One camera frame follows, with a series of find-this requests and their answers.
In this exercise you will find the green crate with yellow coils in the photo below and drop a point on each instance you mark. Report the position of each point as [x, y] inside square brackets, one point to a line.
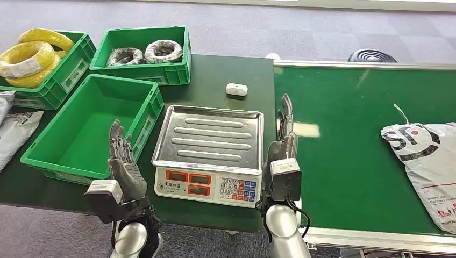
[67, 78]

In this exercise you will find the small white plastic device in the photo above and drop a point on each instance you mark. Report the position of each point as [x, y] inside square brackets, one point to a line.
[236, 89]

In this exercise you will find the grey plastic courier package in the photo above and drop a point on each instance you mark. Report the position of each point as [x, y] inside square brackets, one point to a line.
[427, 160]

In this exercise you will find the green crate with wrapped coils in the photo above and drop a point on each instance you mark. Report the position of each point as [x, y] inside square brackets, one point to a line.
[142, 74]

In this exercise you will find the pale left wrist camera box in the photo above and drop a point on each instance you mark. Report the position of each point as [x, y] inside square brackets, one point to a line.
[103, 194]

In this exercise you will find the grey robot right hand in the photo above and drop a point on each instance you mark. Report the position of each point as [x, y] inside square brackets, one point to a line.
[285, 146]

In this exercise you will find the electronic weighing scale steel tray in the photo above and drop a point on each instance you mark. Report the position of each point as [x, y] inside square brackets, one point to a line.
[210, 142]

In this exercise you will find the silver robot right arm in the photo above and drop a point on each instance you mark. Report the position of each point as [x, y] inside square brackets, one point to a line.
[283, 231]

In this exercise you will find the grey courier bag black print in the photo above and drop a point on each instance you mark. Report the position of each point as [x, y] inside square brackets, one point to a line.
[16, 135]

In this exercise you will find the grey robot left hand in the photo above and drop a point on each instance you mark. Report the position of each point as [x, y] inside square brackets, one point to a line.
[126, 174]

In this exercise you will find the plain grey courier bag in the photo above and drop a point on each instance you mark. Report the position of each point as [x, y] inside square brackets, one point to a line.
[5, 105]

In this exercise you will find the empty green plastic crate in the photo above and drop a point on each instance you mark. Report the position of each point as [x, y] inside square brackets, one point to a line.
[89, 135]

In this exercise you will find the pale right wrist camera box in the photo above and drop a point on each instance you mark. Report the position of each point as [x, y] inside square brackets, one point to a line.
[286, 178]

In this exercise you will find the small white round knob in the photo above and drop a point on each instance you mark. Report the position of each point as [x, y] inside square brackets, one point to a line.
[273, 57]

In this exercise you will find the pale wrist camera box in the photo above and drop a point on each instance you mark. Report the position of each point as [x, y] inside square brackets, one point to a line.
[286, 178]
[103, 194]

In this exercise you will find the black ribbed round disc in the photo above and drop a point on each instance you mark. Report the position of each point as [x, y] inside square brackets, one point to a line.
[372, 56]

